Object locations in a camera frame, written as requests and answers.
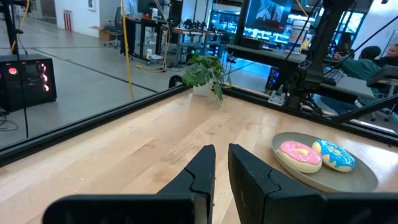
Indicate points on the grey round plate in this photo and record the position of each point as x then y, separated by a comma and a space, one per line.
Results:
329, 179

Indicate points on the wall screen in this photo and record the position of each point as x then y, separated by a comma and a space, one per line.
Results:
270, 14

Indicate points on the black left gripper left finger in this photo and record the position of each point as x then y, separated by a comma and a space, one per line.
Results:
186, 202

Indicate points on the large pink donut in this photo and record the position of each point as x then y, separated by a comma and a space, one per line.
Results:
298, 155

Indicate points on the green potted plant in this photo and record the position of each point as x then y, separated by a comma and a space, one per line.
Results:
202, 71

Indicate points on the grey desk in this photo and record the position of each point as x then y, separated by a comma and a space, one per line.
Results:
264, 54

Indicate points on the large blue donut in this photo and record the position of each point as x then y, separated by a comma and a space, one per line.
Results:
335, 157

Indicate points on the black table frame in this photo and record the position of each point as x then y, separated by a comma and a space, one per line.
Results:
93, 123

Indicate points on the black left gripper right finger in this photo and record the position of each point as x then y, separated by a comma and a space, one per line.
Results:
264, 199

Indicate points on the person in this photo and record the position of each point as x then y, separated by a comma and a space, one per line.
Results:
357, 68
343, 45
130, 28
392, 54

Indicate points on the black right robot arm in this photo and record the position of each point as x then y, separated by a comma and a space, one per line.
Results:
320, 56

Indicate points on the black computer case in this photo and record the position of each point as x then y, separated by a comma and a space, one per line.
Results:
28, 84

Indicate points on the office chair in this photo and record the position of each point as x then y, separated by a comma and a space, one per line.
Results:
115, 28

